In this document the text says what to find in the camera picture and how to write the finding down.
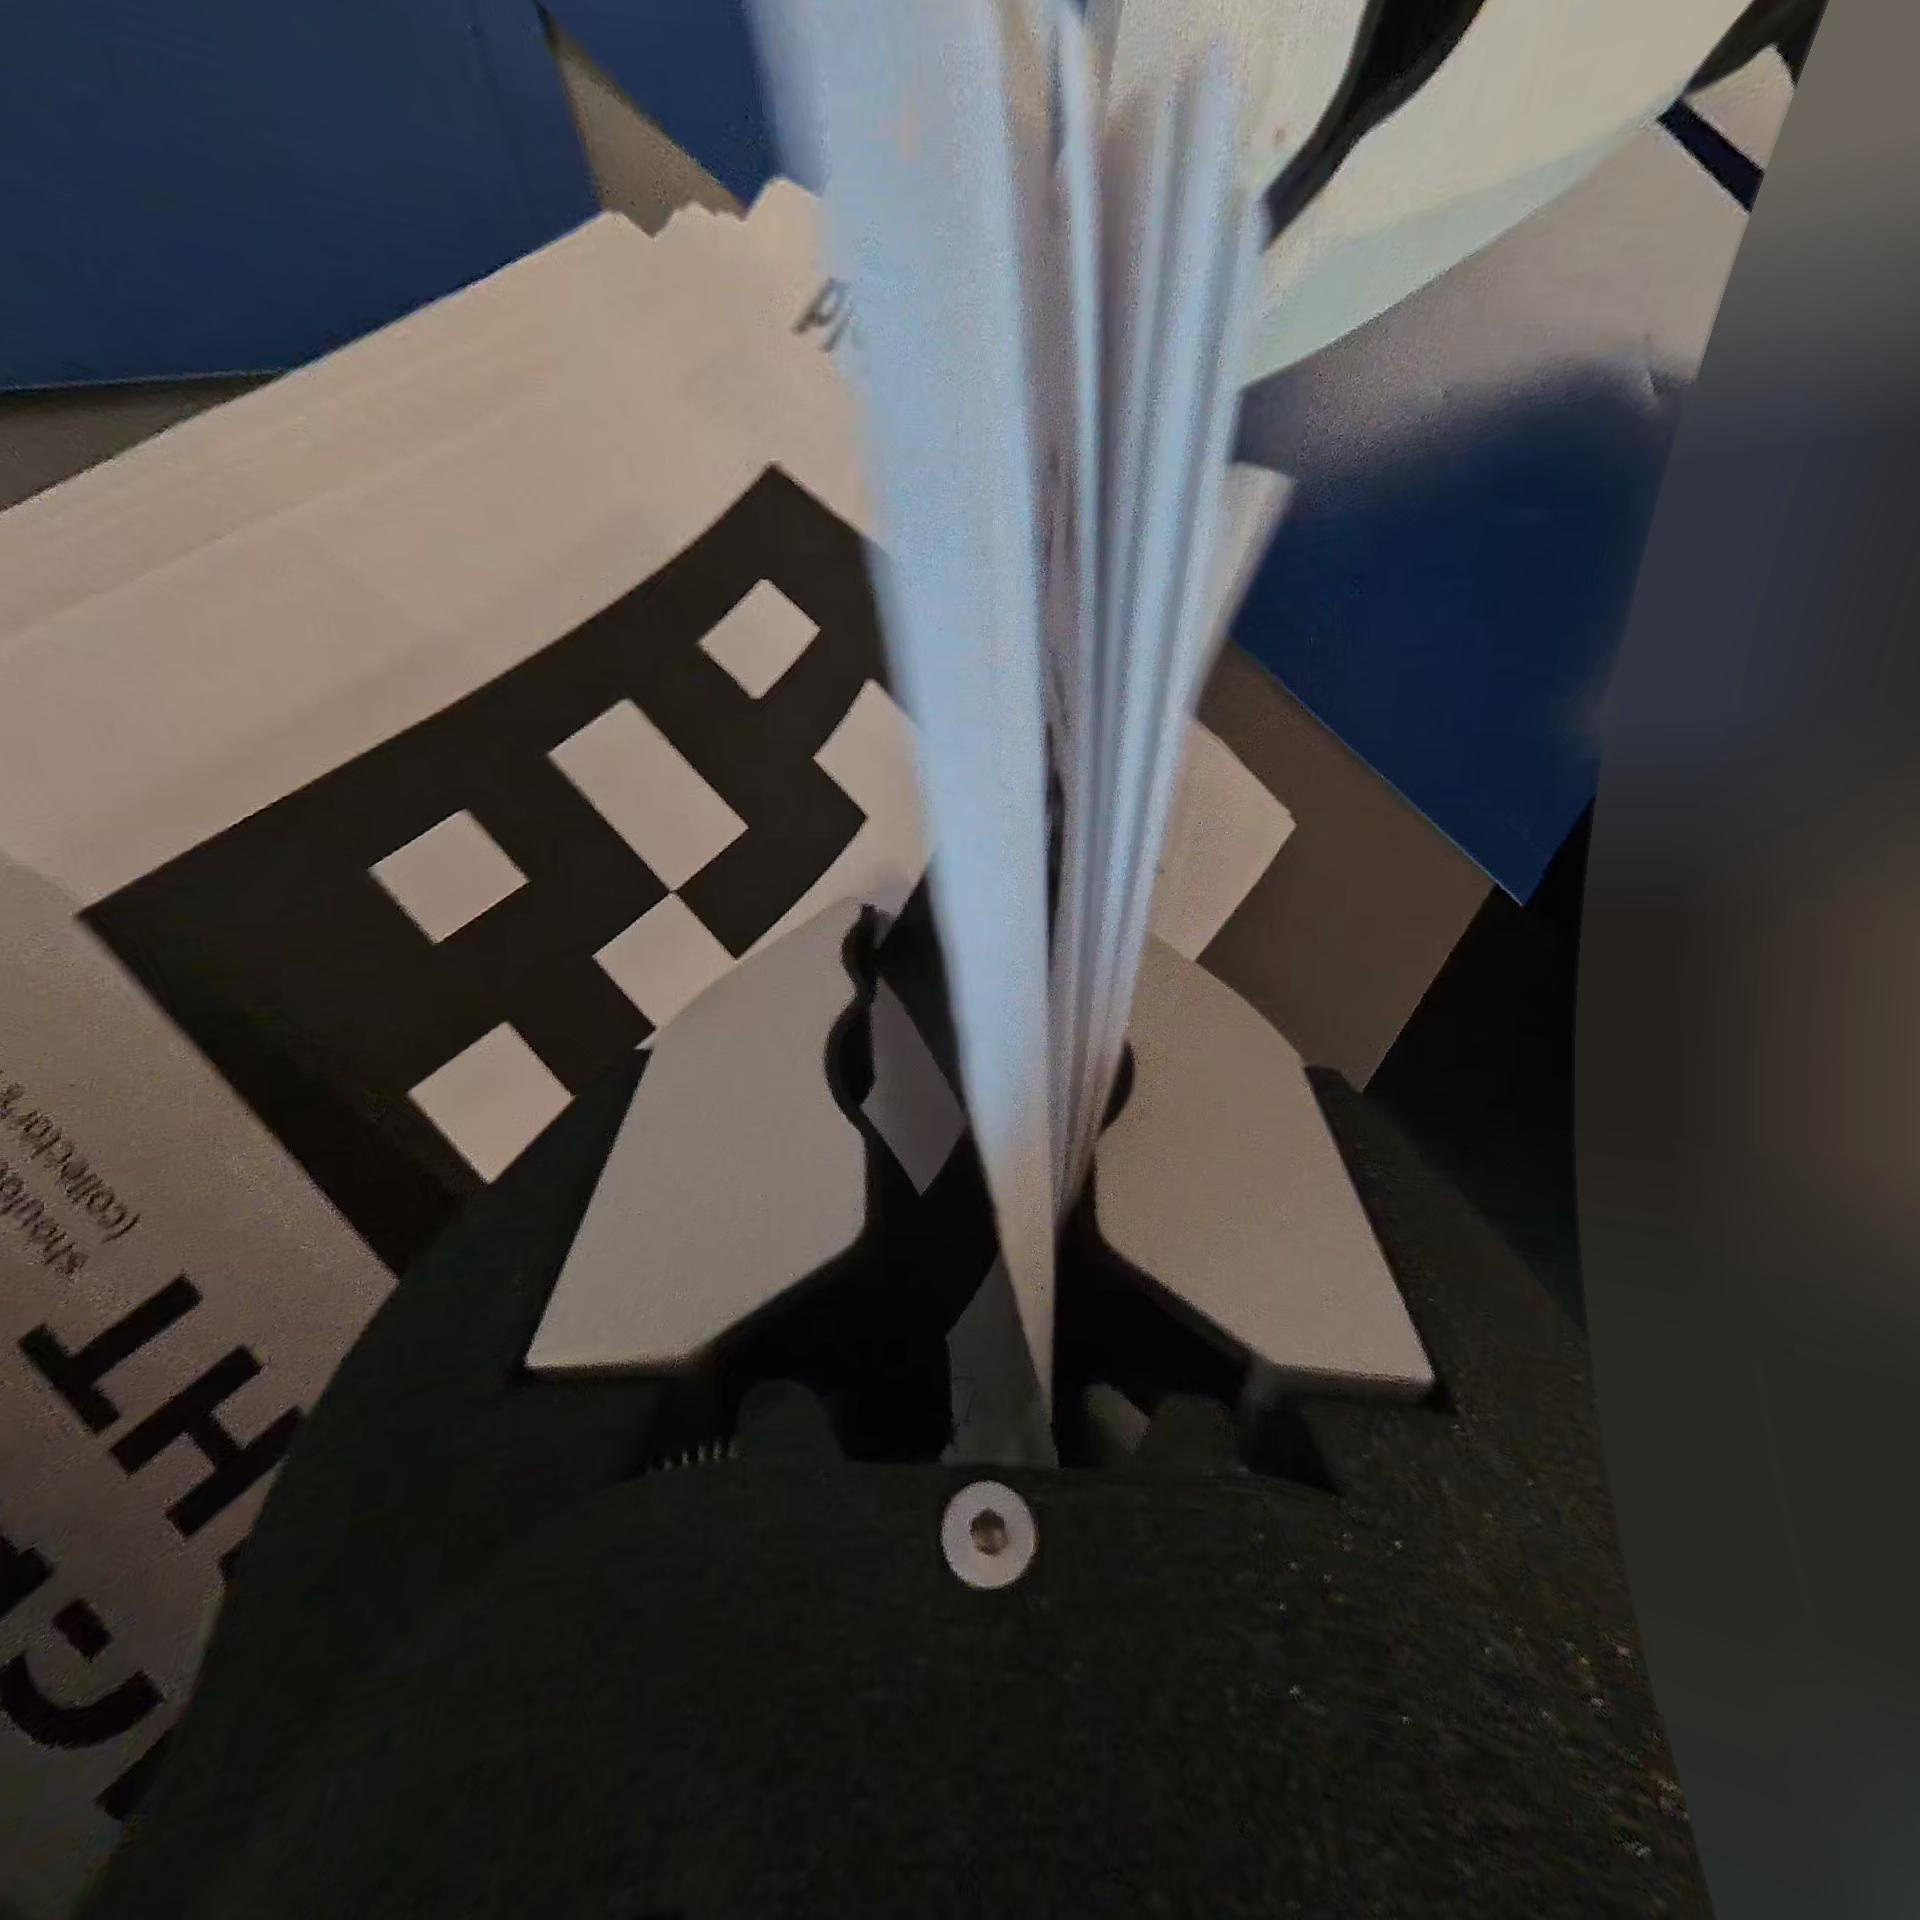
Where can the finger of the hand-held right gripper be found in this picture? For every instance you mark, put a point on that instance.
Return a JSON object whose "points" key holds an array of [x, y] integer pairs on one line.
{"points": [[1500, 165]]}

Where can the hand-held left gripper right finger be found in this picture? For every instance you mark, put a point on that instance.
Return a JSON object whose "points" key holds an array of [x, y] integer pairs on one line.
{"points": [[1252, 1214]]}

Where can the sheaf of white paper sheets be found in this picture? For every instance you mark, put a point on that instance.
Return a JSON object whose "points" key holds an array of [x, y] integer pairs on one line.
{"points": [[961, 524]]}

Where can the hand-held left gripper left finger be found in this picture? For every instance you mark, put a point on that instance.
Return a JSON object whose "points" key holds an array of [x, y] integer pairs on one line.
{"points": [[704, 1184]]}

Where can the pile of printed paper sheets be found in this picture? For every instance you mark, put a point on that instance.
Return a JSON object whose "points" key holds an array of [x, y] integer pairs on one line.
{"points": [[376, 524]]}

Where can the blue folder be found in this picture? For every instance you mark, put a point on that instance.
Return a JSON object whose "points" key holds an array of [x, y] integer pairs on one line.
{"points": [[269, 181], [1469, 600]]}

